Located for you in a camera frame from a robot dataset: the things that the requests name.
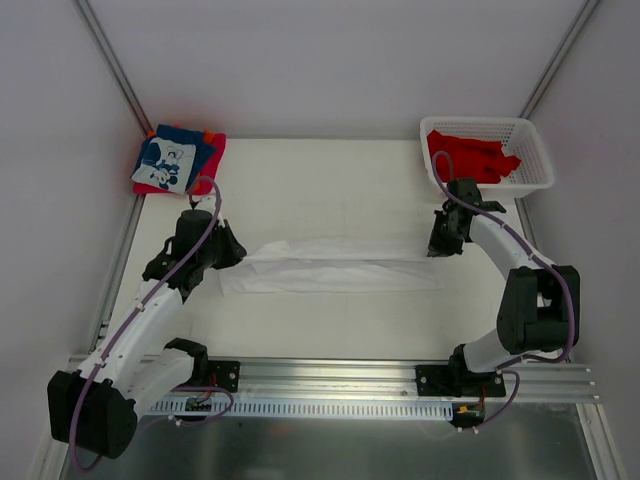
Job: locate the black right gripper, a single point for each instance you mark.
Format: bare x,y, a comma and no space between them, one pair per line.
441,237

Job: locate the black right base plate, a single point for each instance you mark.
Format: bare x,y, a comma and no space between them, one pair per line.
445,381

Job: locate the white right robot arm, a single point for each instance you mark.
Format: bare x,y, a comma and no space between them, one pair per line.
538,316

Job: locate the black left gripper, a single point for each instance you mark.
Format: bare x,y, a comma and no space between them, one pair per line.
229,245

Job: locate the pink folded t shirt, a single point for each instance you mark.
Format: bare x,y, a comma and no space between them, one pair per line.
218,140

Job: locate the white t shirt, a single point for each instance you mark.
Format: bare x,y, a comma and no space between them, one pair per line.
333,265

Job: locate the red t shirt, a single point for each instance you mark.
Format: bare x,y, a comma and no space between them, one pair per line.
484,161

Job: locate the light blue printed t shirt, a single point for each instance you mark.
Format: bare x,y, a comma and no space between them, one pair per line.
165,164

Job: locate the dark blue folded t shirt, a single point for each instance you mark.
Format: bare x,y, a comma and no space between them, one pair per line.
204,150

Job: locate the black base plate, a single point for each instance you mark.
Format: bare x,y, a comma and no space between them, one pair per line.
223,374
445,381

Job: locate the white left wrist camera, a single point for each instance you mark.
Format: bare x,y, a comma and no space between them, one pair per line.
207,203

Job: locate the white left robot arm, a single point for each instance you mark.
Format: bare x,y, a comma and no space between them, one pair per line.
97,406

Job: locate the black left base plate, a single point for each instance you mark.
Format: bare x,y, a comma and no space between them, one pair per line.
223,374

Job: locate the white plastic basket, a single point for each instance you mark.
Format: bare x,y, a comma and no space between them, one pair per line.
518,137

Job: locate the white slotted cable duct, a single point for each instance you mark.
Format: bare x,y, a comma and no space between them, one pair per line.
304,408

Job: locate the aluminium mounting rail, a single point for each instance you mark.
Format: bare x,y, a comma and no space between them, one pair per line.
349,379

